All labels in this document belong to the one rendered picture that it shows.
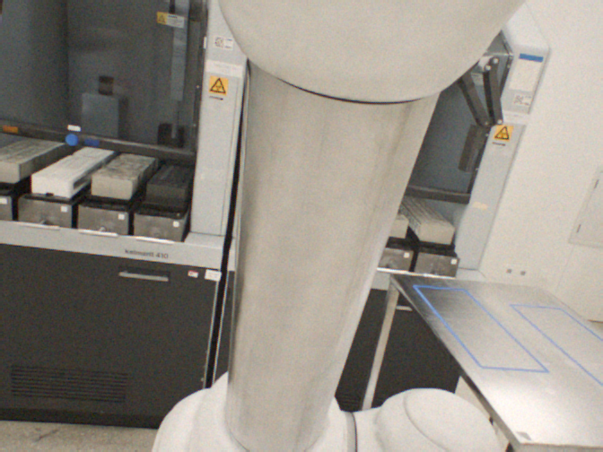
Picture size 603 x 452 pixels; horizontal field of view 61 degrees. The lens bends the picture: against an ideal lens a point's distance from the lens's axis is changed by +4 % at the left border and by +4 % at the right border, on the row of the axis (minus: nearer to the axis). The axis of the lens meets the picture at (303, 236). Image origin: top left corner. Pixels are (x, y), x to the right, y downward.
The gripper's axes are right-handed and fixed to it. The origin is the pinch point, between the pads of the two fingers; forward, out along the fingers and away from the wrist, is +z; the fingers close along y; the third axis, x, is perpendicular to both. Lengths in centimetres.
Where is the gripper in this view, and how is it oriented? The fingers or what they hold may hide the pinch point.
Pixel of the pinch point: (423, 157)
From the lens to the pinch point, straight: 80.8
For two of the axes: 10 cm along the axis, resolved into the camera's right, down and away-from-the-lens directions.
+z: -1.7, 9.3, 3.3
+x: -0.7, -3.5, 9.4
